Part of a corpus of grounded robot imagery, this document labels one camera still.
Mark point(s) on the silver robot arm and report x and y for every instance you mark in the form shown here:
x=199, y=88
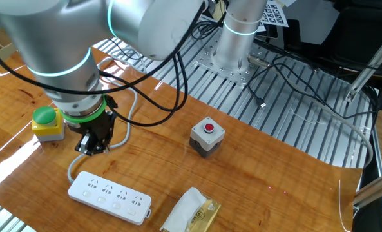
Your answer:
x=65, y=38

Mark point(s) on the fiducial marker sheet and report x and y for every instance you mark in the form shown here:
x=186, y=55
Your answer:
x=274, y=14

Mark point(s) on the aluminium frame bar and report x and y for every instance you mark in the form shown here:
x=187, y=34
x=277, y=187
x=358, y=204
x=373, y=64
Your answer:
x=368, y=69
x=374, y=190

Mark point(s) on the red button grey box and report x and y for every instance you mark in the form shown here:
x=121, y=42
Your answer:
x=198, y=135

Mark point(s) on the green button yellow box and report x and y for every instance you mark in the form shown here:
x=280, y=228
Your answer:
x=45, y=129

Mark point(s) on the wood-grain table mat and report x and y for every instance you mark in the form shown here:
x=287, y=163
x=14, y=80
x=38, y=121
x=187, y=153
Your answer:
x=242, y=180

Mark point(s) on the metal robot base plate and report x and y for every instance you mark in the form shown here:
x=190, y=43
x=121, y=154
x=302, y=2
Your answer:
x=210, y=61

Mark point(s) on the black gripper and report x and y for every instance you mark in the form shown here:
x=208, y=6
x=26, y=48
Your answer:
x=95, y=127

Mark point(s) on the white four-socket power strip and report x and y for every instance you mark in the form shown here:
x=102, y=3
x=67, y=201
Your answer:
x=113, y=196

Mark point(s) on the gold tissue pack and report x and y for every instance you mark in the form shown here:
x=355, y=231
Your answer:
x=184, y=209

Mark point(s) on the black bulky equipment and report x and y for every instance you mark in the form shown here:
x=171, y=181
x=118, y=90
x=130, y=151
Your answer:
x=364, y=38

